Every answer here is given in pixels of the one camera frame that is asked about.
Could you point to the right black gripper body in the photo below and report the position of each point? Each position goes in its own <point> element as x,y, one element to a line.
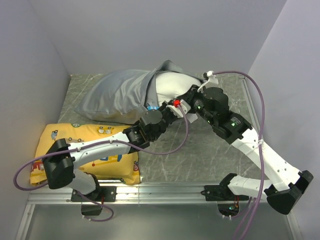
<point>195,99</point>

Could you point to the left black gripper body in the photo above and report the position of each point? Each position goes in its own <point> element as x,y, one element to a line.
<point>168,117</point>

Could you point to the white pillow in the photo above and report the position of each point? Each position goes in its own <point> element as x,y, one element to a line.
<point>170,85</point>

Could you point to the grey pillowcase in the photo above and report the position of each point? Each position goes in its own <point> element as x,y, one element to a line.
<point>122,95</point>

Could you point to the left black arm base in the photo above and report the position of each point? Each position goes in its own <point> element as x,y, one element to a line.
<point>100,197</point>

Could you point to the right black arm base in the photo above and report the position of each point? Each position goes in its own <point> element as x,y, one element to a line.
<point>229,205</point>

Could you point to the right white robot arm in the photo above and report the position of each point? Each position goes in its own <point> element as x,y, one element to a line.
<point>285,184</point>

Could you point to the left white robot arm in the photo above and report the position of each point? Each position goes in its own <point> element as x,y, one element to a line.
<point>63,160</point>

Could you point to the yellow cartoon print pillow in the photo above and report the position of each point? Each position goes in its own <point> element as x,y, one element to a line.
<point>119,167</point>

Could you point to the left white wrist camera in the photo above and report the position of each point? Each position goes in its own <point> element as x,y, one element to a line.
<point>179,108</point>

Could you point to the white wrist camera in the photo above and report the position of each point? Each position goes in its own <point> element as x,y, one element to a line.
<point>209,80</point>
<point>179,108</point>

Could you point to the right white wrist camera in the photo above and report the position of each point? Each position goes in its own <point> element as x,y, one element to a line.
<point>209,80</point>

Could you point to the aluminium side rail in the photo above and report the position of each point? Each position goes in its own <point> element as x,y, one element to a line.
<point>250,105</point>

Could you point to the aluminium front rail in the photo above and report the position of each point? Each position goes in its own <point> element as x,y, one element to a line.
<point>150,211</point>

